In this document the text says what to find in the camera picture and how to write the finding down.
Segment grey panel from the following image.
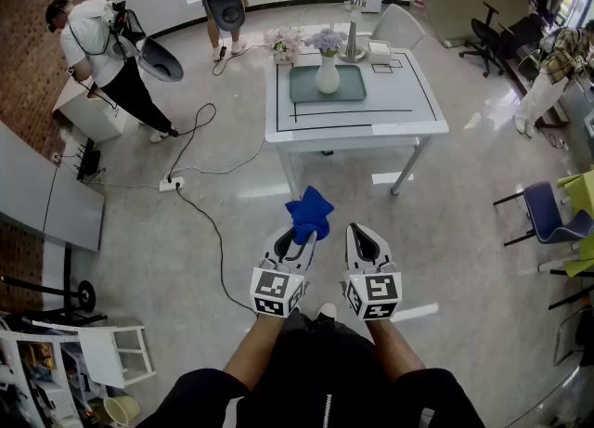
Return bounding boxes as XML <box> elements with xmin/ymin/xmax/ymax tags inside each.
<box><xmin>0</xmin><ymin>119</ymin><xmax>106</xmax><ymax>253</ymax></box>

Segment person's left forearm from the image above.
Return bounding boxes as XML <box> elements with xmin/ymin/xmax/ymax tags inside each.
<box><xmin>222</xmin><ymin>312</ymin><xmax>284</xmax><ymax>393</ymax></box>

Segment black cable with adapter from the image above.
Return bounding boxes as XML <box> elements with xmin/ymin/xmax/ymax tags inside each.
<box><xmin>212</xmin><ymin>43</ymin><xmax>268</xmax><ymax>77</ymax></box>

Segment person's right forearm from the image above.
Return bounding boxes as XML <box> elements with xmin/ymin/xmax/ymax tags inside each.
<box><xmin>368</xmin><ymin>317</ymin><xmax>427</xmax><ymax>383</ymax></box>

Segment black wheeled stand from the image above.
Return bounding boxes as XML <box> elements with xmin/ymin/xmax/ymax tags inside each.
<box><xmin>0</xmin><ymin>244</ymin><xmax>108</xmax><ymax>325</ymax></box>

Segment purple artificial flowers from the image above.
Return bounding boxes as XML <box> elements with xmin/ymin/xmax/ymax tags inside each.
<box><xmin>303</xmin><ymin>28</ymin><xmax>349</xmax><ymax>58</ymax></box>

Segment white cable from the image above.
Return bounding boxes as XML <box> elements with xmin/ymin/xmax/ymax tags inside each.
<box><xmin>85</xmin><ymin>137</ymin><xmax>268</xmax><ymax>188</ymax></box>

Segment person's black clothing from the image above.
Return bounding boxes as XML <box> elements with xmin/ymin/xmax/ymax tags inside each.
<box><xmin>136</xmin><ymin>309</ymin><xmax>486</xmax><ymax>428</ymax></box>

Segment black router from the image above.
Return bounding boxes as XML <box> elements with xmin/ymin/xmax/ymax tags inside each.
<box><xmin>76</xmin><ymin>137</ymin><xmax>102</xmax><ymax>181</ymax></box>

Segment green tray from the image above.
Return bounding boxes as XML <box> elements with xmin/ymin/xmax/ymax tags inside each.
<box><xmin>289</xmin><ymin>63</ymin><xmax>368</xmax><ymax>104</ymax></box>

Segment white round vase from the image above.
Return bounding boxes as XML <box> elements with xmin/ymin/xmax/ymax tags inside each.
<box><xmin>315</xmin><ymin>53</ymin><xmax>341</xmax><ymax>95</ymax></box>

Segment white square box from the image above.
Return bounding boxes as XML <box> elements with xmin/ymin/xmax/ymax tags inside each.
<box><xmin>365</xmin><ymin>39</ymin><xmax>394</xmax><ymax>64</ymax></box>

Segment white shelf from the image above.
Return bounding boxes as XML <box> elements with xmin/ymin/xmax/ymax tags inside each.
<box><xmin>0</xmin><ymin>328</ymin><xmax>89</xmax><ymax>428</ymax></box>

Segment blue cloth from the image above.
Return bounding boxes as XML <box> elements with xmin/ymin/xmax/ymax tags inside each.
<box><xmin>284</xmin><ymin>185</ymin><xmax>335</xmax><ymax>245</ymax></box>

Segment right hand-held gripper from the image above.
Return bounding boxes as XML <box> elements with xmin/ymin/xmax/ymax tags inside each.
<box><xmin>342</xmin><ymin>224</ymin><xmax>403</xmax><ymax>321</ymax></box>

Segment white cabinet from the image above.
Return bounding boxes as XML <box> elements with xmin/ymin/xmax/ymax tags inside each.
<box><xmin>53</xmin><ymin>75</ymin><xmax>127</xmax><ymax>143</ymax></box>

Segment blue chair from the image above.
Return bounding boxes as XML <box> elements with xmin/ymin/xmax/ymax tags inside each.
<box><xmin>492</xmin><ymin>180</ymin><xmax>594</xmax><ymax>247</ymax></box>

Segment pale yellow bucket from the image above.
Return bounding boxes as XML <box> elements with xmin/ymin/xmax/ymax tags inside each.
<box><xmin>102</xmin><ymin>395</ymin><xmax>141</xmax><ymax>427</ymax></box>

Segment white stool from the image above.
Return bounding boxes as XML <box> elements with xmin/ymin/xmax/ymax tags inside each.
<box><xmin>76</xmin><ymin>323</ymin><xmax>158</xmax><ymax>389</ymax></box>

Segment grey shell device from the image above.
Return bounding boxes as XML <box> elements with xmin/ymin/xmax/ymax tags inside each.
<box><xmin>206</xmin><ymin>0</ymin><xmax>247</xmax><ymax>32</ymax></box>
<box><xmin>137</xmin><ymin>36</ymin><xmax>185</xmax><ymax>83</ymax></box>

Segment white table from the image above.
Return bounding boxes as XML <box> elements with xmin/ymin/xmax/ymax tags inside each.
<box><xmin>264</xmin><ymin>47</ymin><xmax>450</xmax><ymax>202</ymax></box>

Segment pink artificial flowers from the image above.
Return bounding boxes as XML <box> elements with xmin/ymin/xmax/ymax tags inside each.
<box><xmin>263</xmin><ymin>25</ymin><xmax>305</xmax><ymax>65</ymax></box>

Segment white chair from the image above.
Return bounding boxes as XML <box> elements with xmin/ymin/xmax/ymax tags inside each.
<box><xmin>370</xmin><ymin>3</ymin><xmax>426</xmax><ymax>51</ymax></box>

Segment silver desk lamp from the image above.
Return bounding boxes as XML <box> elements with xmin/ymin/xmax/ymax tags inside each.
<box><xmin>337</xmin><ymin>0</ymin><xmax>368</xmax><ymax>64</ymax></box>

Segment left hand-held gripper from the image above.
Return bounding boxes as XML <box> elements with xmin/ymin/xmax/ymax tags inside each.
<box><xmin>250</xmin><ymin>225</ymin><xmax>321</xmax><ymax>320</ymax></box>

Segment beige board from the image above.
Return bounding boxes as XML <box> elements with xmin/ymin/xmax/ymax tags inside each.
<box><xmin>417</xmin><ymin>0</ymin><xmax>533</xmax><ymax>49</ymax></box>

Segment black office chair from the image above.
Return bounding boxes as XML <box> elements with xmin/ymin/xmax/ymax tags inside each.
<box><xmin>458</xmin><ymin>1</ymin><xmax>516</xmax><ymax>78</ymax></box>

